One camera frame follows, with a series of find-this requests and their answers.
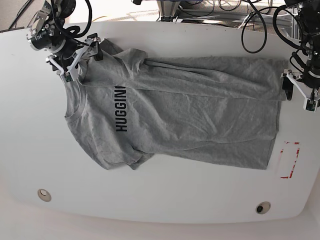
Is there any dark table grommet hole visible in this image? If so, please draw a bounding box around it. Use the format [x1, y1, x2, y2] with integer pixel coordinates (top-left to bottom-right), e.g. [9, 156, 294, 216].
[255, 201, 271, 215]

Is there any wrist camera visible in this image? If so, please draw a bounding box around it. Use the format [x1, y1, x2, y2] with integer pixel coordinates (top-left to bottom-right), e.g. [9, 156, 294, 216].
[60, 73, 79, 85]
[303, 98, 320, 113]

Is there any red tape rectangle marking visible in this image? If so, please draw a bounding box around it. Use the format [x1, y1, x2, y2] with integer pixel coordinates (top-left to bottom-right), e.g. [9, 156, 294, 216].
[277, 141, 301, 179]

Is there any grey printed t-shirt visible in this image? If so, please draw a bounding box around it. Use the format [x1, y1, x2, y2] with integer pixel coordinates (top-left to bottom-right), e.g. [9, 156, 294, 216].
[65, 40, 287, 170]

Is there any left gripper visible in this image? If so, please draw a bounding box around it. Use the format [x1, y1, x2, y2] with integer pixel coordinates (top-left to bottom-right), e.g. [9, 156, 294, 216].
[281, 69, 320, 101]

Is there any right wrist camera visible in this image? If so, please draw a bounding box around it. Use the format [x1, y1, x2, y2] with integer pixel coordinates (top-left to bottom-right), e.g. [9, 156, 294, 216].
[60, 73, 79, 85]

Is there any white cable on floor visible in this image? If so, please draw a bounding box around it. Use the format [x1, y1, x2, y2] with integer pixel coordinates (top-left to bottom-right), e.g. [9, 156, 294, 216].
[236, 12, 276, 29]

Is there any aluminium frame stand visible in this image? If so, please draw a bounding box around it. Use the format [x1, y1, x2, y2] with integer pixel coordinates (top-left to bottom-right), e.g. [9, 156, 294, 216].
[156, 0, 181, 22]

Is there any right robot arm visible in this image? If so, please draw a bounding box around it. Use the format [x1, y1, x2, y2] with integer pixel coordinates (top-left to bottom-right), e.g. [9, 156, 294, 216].
[26, 0, 103, 76]

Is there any black cable on floor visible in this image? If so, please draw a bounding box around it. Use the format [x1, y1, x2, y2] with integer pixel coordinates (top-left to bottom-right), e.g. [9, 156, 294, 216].
[7, 0, 33, 30]

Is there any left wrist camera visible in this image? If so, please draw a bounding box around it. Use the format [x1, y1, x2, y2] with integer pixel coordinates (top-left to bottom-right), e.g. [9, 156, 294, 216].
[303, 98, 320, 113]

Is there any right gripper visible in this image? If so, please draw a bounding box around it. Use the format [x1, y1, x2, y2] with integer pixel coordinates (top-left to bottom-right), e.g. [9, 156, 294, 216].
[45, 33, 104, 75]

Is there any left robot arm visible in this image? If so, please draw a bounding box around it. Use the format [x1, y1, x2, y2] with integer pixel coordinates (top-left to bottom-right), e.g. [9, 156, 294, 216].
[272, 0, 320, 112]

